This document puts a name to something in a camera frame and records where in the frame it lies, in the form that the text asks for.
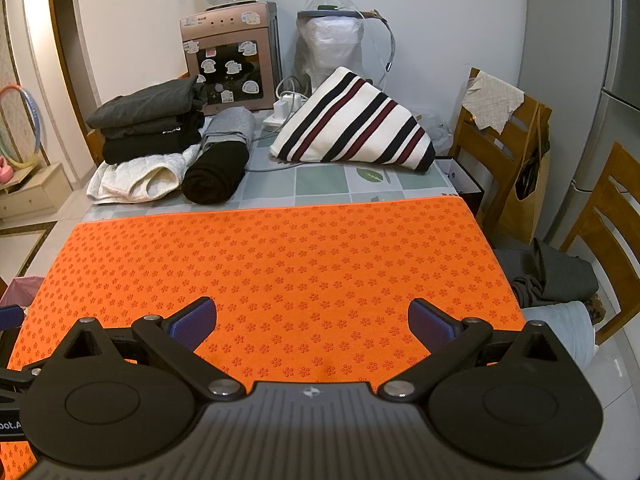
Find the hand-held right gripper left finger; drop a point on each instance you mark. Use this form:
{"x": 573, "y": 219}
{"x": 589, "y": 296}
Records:
{"x": 195, "y": 322}

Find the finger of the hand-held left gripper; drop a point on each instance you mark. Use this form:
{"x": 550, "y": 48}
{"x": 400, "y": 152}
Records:
{"x": 22, "y": 377}
{"x": 11, "y": 317}

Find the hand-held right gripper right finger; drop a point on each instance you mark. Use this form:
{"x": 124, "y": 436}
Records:
{"x": 432, "y": 325}

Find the striped knit sweater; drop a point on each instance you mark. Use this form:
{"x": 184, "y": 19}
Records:
{"x": 350, "y": 120}

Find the dark grey clothes pile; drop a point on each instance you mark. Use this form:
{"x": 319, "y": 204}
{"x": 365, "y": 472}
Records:
{"x": 555, "y": 270}

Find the pink fabric basket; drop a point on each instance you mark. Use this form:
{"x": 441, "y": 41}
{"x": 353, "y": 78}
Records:
{"x": 27, "y": 290}

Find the orange patterned mat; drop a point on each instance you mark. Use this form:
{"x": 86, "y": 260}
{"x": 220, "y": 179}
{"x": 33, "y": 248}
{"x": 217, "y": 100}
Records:
{"x": 300, "y": 270}

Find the light blue cloth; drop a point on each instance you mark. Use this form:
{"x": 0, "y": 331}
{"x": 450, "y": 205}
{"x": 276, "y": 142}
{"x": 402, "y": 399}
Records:
{"x": 560, "y": 330}

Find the beige low cabinet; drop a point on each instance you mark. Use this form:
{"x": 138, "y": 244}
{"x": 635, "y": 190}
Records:
{"x": 35, "y": 187}

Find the pink toy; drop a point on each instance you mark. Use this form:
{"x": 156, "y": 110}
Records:
{"x": 6, "y": 172}

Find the white shopping bag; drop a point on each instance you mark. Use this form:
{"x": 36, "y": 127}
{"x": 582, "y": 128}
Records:
{"x": 462, "y": 180}

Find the black rolled garment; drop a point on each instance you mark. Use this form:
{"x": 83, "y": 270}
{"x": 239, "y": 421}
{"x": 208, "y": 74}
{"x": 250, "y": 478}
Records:
{"x": 215, "y": 172}

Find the white quilted jacket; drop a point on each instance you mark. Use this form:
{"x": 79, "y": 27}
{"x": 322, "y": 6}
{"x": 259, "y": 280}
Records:
{"x": 135, "y": 177}

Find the wooden chair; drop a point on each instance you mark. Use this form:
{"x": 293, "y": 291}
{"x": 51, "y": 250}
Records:
{"x": 607, "y": 210}
{"x": 475, "y": 155}
{"x": 95, "y": 147}

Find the green tiled tablecloth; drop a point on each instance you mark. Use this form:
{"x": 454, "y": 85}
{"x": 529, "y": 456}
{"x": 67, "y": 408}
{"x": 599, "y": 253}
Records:
{"x": 325, "y": 185}

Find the black folded garment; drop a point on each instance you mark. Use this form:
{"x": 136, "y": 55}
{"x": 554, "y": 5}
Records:
{"x": 150, "y": 145}

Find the colourful hula hoop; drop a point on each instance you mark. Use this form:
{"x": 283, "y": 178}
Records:
{"x": 42, "y": 127}

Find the clear plastic bag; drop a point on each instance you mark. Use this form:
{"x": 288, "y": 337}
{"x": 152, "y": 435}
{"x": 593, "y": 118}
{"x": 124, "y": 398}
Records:
{"x": 437, "y": 132}

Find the grey rolled garment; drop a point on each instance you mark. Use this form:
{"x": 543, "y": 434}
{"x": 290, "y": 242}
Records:
{"x": 230, "y": 125}

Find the white power strip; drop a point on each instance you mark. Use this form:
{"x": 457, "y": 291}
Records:
{"x": 274, "y": 119}

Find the dark grey folded garment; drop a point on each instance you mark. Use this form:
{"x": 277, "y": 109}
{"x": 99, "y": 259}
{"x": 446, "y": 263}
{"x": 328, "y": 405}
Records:
{"x": 145, "y": 102}

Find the pink water dispenser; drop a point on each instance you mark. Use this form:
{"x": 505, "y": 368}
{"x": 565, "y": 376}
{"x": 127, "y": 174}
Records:
{"x": 227, "y": 65}

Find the silver refrigerator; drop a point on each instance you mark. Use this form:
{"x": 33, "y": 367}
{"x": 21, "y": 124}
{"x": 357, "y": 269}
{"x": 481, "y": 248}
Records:
{"x": 615, "y": 135}

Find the plastic-covered appliance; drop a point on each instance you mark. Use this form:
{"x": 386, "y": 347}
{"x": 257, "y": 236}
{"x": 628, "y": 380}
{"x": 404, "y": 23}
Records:
{"x": 330, "y": 45}

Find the wooden door frame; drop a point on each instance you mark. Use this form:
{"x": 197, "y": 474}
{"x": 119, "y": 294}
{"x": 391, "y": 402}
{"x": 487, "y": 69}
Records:
{"x": 55, "y": 60}

